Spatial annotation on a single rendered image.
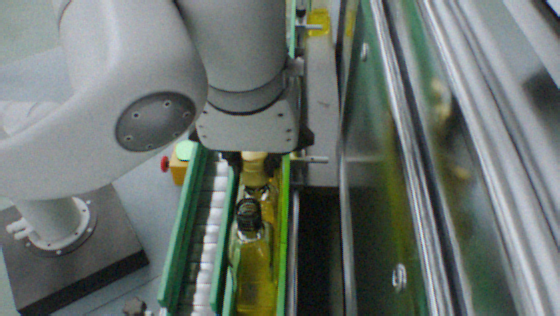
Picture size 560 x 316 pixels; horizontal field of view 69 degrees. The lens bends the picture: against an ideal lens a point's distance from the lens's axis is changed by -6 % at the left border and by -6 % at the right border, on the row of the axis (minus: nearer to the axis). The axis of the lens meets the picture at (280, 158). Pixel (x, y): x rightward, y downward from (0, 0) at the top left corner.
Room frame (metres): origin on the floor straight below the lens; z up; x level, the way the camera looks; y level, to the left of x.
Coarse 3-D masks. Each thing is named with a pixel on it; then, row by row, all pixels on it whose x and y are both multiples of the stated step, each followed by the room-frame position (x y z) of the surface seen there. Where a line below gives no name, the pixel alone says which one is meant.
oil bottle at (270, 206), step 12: (240, 192) 0.34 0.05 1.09; (276, 192) 0.34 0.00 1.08; (264, 204) 0.32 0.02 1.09; (276, 204) 0.33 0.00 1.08; (264, 216) 0.31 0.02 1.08; (276, 216) 0.31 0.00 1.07; (276, 228) 0.31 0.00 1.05; (276, 240) 0.31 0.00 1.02; (276, 252) 0.31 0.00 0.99; (276, 264) 0.31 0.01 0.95; (276, 276) 0.31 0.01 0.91
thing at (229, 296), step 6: (228, 270) 0.29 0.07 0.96; (228, 276) 0.28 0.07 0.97; (228, 282) 0.27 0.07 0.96; (228, 288) 0.26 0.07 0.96; (228, 294) 0.26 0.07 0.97; (228, 300) 0.25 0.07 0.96; (234, 300) 0.27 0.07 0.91; (228, 306) 0.24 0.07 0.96; (234, 306) 0.26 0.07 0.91; (228, 312) 0.23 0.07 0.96; (234, 312) 0.25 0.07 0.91
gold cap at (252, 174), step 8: (240, 152) 0.34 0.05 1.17; (248, 152) 0.34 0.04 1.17; (256, 152) 0.34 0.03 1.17; (264, 152) 0.34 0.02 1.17; (240, 160) 0.33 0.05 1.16; (248, 160) 0.32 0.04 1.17; (256, 160) 0.32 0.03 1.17; (264, 160) 0.33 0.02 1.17; (240, 168) 0.33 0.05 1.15; (248, 168) 0.32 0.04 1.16; (256, 168) 0.32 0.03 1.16; (264, 168) 0.33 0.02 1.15; (240, 176) 0.33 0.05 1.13; (248, 176) 0.32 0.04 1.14; (256, 176) 0.32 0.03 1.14; (264, 176) 0.32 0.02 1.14; (248, 184) 0.32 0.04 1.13; (256, 184) 0.32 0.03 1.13; (264, 184) 0.32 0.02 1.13
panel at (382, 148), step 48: (384, 0) 0.41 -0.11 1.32; (384, 48) 0.32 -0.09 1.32; (384, 96) 0.27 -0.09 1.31; (336, 144) 0.50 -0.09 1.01; (384, 144) 0.26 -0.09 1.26; (384, 192) 0.23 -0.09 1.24; (432, 192) 0.16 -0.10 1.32; (384, 240) 0.19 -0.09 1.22; (432, 240) 0.13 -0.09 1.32; (384, 288) 0.16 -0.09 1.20; (432, 288) 0.10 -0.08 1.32
